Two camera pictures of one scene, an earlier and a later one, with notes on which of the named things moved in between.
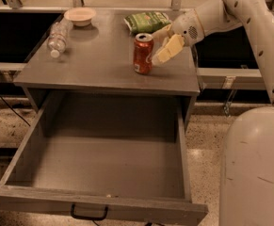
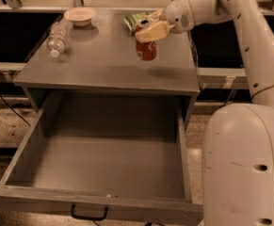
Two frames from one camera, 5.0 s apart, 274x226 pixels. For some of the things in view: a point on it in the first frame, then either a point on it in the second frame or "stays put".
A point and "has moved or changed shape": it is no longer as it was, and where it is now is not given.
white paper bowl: (80, 16) stays put
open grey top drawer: (106, 157) stays put
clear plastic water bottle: (58, 36) stays put
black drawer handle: (88, 217) stays put
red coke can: (143, 49) has moved or changed shape
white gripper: (185, 27) to (178, 15)
